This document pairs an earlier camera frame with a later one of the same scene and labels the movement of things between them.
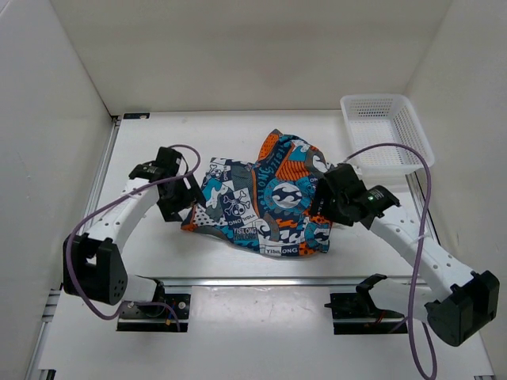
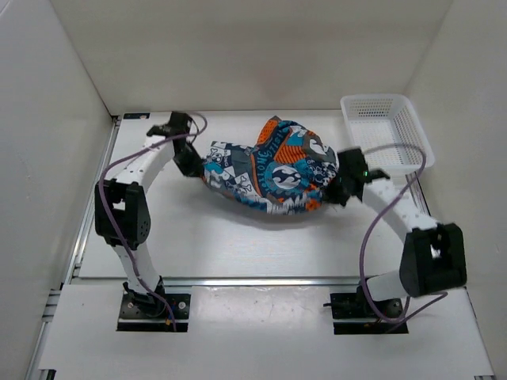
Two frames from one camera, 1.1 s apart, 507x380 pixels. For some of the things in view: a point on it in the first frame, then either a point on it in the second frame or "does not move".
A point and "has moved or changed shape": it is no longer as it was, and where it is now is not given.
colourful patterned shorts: [266, 204] has moved or changed shape
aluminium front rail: [287, 282] does not move
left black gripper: [192, 196] to [195, 168]
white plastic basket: [377, 119] does not move
